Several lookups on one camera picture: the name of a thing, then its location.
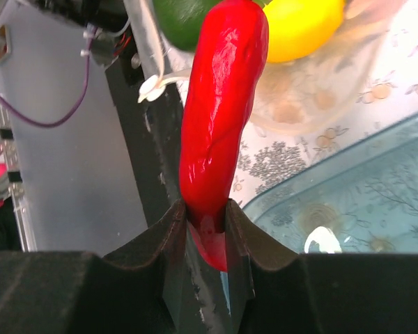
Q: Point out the red chili pepper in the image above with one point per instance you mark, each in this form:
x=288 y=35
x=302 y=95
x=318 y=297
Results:
x=229 y=59

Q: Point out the clear zip top bag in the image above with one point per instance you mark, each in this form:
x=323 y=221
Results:
x=292 y=98

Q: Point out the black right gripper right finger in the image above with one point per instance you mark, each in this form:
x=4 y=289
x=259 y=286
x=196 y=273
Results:
x=274 y=290

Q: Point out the clear blue plastic tray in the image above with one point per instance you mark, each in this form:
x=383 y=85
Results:
x=361 y=199

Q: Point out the yellow lemon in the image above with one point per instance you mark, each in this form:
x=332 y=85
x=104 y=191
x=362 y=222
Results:
x=298 y=28

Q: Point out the floral tablecloth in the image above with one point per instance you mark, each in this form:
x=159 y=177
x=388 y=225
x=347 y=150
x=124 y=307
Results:
x=390 y=93

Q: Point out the green lime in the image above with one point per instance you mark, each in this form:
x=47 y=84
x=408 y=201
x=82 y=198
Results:
x=181 y=20

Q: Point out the aluminium frame rail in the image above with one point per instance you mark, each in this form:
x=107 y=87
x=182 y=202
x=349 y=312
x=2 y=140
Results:
x=11 y=184

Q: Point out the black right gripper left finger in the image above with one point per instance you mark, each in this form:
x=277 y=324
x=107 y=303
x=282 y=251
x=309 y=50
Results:
x=137 y=288

